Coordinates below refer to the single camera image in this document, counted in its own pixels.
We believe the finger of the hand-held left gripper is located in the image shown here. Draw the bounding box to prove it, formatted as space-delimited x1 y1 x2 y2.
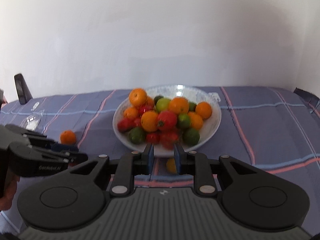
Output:
30 146 88 164
5 124 80 153

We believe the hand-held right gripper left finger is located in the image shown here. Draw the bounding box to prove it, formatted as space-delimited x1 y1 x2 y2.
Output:
69 142 155 196

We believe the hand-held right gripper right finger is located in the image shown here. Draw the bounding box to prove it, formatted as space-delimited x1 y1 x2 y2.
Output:
174 143 263 196

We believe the small yellow citrus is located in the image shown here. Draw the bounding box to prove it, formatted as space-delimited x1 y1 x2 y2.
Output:
166 158 177 174

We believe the clear plastic clamshell container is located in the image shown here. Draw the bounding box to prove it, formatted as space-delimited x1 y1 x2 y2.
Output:
20 109 46 132

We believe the large orange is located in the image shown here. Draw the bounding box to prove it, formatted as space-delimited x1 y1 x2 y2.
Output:
60 129 77 145

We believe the white porcelain bowl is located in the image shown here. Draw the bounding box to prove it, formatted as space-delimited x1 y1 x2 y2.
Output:
112 85 222 158

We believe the pile of small oranges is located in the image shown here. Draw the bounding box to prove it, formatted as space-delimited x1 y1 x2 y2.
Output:
124 87 213 133

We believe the person's left hand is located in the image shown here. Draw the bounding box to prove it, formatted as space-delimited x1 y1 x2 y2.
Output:
0 175 21 211

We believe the black remote control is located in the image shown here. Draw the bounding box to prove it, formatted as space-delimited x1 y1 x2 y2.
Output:
14 73 33 105

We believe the grey-blue plaid cloth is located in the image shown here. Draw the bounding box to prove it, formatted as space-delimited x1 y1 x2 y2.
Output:
0 86 320 240

